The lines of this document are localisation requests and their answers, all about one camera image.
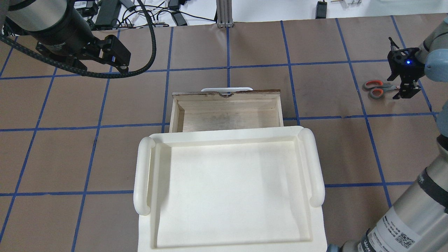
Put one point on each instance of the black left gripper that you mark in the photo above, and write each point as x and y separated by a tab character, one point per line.
71	30

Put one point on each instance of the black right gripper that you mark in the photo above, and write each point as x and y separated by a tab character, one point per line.
407	86

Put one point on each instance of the orange grey handled scissors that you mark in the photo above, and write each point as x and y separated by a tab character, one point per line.
378	88

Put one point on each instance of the wooden drawer with white handle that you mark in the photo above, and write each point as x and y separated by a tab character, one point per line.
235	108

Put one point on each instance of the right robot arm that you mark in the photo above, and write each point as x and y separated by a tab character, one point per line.
417	221

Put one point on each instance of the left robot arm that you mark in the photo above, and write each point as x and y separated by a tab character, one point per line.
63	35

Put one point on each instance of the black power brick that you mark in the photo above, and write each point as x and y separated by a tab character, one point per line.
108	14

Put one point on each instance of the black power adapter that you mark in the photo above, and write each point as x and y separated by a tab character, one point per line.
321	9

